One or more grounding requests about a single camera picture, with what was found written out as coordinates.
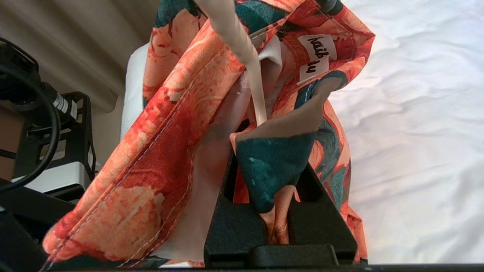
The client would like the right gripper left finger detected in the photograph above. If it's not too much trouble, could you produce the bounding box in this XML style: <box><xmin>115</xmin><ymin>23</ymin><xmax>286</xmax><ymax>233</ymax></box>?
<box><xmin>204</xmin><ymin>119</ymin><xmax>268</xmax><ymax>267</ymax></box>

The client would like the cream white clothes hanger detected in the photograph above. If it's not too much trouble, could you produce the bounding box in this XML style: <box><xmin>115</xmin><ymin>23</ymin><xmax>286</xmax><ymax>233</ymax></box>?
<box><xmin>194</xmin><ymin>0</ymin><xmax>268</xmax><ymax>127</ymax></box>

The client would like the black cable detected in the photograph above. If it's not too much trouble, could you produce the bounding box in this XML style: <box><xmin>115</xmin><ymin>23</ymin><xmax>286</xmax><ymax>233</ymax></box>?
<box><xmin>0</xmin><ymin>63</ymin><xmax>62</xmax><ymax>194</ymax></box>

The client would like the white bed sheet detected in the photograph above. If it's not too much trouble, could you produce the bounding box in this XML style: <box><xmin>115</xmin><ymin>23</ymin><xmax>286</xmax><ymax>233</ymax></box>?
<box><xmin>120</xmin><ymin>0</ymin><xmax>484</xmax><ymax>265</ymax></box>

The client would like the orange teal floral shirt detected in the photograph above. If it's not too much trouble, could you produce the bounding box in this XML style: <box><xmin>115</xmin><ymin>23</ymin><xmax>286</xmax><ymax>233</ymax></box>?
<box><xmin>41</xmin><ymin>0</ymin><xmax>375</xmax><ymax>271</ymax></box>

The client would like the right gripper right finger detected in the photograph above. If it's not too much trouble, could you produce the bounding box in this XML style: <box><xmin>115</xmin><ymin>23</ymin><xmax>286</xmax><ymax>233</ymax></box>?
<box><xmin>287</xmin><ymin>162</ymin><xmax>358</xmax><ymax>266</ymax></box>

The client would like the beige curtain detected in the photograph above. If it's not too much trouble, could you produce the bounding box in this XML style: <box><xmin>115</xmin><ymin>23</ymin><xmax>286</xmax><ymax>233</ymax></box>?
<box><xmin>0</xmin><ymin>0</ymin><xmax>161</xmax><ymax>114</ymax></box>

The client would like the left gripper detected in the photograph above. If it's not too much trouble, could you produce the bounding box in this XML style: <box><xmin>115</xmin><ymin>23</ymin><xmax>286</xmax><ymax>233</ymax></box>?
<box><xmin>0</xmin><ymin>178</ymin><xmax>78</xmax><ymax>272</ymax></box>

